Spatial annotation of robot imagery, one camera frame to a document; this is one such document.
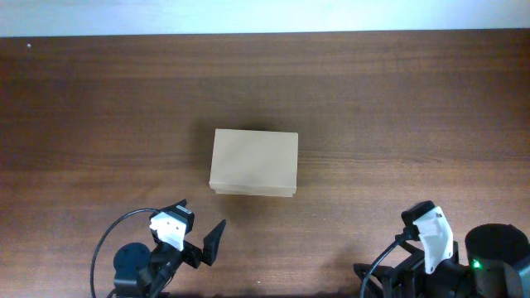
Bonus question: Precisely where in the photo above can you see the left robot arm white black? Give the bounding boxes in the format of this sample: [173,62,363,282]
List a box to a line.
[113,220,226,298]

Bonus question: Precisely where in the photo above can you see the black right camera cable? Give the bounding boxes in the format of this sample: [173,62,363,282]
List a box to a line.
[359,233,411,298]

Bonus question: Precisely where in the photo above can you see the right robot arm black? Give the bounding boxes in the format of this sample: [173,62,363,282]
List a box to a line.
[354,223,529,298]

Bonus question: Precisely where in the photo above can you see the cardboard box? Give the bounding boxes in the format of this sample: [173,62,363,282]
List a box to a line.
[210,128,298,198]

